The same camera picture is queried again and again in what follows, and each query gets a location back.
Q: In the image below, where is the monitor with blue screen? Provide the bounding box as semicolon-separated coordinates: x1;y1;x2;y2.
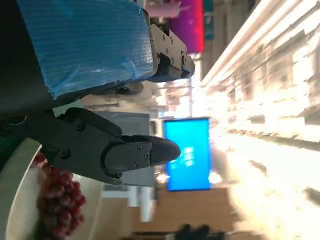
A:
162;116;211;192

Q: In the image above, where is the red toy grape bunch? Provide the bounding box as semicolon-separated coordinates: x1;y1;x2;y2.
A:
33;152;87;238

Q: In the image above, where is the purple and red wall display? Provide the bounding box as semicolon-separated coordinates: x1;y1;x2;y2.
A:
169;0;215;54

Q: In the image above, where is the green cutting mat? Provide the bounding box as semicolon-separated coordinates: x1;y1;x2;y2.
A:
0;133;22;172

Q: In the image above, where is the white square plate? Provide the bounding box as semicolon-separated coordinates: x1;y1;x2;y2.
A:
0;137;106;240

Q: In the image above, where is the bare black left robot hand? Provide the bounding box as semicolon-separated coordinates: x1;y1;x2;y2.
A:
0;0;196;187

